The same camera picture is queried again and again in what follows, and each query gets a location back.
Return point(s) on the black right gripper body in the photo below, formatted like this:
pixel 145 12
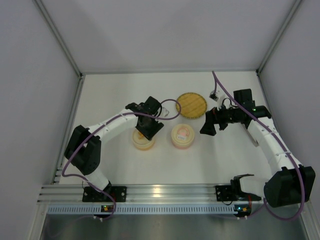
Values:
pixel 216 118

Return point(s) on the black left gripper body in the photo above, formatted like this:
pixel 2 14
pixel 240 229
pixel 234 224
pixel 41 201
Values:
pixel 150 128

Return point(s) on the cream lid orange handle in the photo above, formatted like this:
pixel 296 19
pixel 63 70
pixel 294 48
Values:
pixel 140 140

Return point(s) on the cream lid pink handle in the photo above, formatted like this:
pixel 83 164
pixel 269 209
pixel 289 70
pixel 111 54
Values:
pixel 182 134

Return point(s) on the metal tongs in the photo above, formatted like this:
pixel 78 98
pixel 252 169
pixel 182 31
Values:
pixel 254 142

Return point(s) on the orange lunch bowl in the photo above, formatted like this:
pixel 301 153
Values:
pixel 143 145

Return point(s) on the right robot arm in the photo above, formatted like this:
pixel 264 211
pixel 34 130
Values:
pixel 291 182

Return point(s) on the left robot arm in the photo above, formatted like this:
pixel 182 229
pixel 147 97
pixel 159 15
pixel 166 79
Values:
pixel 85 144

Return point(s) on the pink lunch bowl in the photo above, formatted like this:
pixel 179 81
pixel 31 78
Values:
pixel 182 145

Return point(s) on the round bamboo tray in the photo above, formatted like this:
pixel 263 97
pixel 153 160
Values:
pixel 192 105

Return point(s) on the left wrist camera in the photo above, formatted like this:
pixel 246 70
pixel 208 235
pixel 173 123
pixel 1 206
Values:
pixel 164 113

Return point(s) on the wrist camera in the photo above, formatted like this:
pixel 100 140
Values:
pixel 164 113
pixel 218 96

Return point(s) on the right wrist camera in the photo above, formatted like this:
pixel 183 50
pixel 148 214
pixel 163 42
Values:
pixel 218 96

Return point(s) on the right aluminium frame post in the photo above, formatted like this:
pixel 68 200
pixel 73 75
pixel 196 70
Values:
pixel 279 34

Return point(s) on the aluminium frame post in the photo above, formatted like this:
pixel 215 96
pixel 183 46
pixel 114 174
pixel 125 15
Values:
pixel 279 34
pixel 40 6

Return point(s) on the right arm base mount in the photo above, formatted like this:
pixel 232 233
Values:
pixel 232 192

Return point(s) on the slotted cable duct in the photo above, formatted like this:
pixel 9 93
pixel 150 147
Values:
pixel 142 209

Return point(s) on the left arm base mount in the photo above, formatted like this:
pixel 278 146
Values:
pixel 118 193

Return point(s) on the aluminium front rail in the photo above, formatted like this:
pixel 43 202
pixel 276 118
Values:
pixel 136 193

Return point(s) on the left aluminium frame post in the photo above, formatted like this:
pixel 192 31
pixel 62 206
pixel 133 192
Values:
pixel 40 6

